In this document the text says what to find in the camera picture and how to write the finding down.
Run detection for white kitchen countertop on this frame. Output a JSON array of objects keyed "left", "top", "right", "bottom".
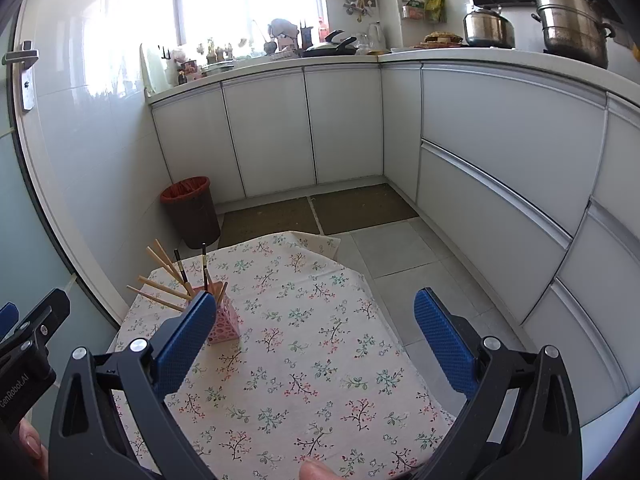
[{"left": 145, "top": 45, "right": 640, "bottom": 106}]

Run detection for floral tablecloth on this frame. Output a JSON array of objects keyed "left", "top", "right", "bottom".
[{"left": 112, "top": 231, "right": 458, "bottom": 480}]

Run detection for pale cutting board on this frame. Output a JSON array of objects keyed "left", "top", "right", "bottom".
[{"left": 140, "top": 42, "right": 171, "bottom": 96}]

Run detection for bunch of wooden chopsticks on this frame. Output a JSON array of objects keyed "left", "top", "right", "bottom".
[{"left": 126, "top": 239, "right": 229, "bottom": 311}]

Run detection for steel steamer pot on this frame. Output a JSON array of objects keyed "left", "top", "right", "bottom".
[{"left": 531, "top": 0, "right": 616, "bottom": 70}]

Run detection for person's right hand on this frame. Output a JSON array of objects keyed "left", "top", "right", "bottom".
[{"left": 299, "top": 457, "right": 343, "bottom": 480}]

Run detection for brown trash bin red bag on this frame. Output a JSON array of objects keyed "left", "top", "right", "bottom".
[{"left": 160, "top": 176, "right": 222, "bottom": 250}]

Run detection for white kitchen cabinets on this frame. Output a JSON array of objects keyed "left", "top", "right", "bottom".
[{"left": 150, "top": 57, "right": 640, "bottom": 411}]

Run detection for window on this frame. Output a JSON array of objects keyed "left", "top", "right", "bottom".
[{"left": 172, "top": 0, "right": 328, "bottom": 51}]

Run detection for pink lattice basket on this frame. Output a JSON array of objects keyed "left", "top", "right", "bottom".
[{"left": 192, "top": 285, "right": 242, "bottom": 345}]

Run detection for person's left hand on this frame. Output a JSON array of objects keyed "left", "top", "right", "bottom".
[{"left": 17, "top": 417, "right": 48, "bottom": 478}]

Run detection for brown floor mat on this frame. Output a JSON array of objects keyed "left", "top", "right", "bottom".
[
  {"left": 309, "top": 183, "right": 420, "bottom": 236},
  {"left": 217, "top": 197, "right": 321, "bottom": 250}
]

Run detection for black frying pan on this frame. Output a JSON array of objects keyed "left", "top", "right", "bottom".
[{"left": 300, "top": 30, "right": 358, "bottom": 58}]

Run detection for steel kettle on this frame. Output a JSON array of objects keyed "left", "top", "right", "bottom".
[{"left": 463, "top": 0, "right": 516, "bottom": 50}]

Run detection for woven tray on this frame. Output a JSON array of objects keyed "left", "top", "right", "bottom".
[{"left": 424, "top": 31, "right": 463, "bottom": 47}]

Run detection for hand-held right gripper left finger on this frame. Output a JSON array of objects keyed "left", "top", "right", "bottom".
[{"left": 48, "top": 290, "right": 217, "bottom": 480}]

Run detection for row of small figurines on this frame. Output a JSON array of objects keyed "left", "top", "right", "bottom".
[{"left": 197, "top": 40, "right": 241, "bottom": 63}]

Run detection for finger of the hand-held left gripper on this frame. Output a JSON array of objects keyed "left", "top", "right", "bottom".
[
  {"left": 0, "top": 302, "right": 20, "bottom": 341},
  {"left": 0, "top": 287, "right": 71, "bottom": 358}
]

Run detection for metal door handle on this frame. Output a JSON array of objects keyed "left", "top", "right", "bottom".
[{"left": 2, "top": 41, "right": 40, "bottom": 111}]

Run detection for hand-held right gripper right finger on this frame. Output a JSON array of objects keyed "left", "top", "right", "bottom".
[{"left": 413, "top": 287, "right": 583, "bottom": 480}]

